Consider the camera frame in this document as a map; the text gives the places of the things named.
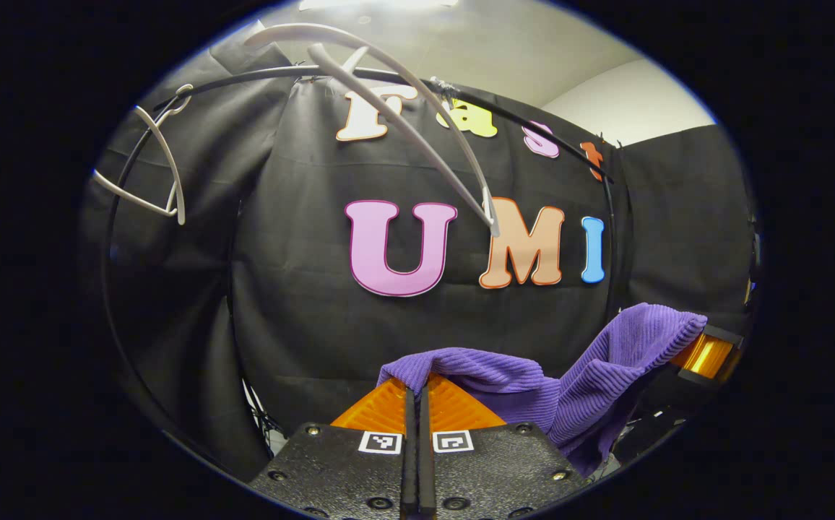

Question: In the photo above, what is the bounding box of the purple ribbed shirt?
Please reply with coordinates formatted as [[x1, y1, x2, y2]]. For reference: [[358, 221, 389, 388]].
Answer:
[[376, 302, 709, 477]]

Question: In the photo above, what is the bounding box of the black backdrop cloth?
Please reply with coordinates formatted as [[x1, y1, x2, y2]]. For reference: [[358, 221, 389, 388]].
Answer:
[[82, 36, 758, 481]]

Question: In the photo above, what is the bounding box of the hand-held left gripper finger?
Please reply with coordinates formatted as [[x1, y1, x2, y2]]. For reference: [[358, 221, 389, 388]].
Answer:
[[248, 376, 418, 520], [417, 372, 592, 520]]

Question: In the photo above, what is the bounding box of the white clothes hanger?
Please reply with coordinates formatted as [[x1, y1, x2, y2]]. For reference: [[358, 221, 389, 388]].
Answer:
[[243, 22, 503, 239], [92, 83, 194, 226]]

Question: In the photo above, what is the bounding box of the black clothes rack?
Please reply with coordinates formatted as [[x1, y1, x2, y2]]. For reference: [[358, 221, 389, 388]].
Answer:
[[103, 65, 617, 463]]

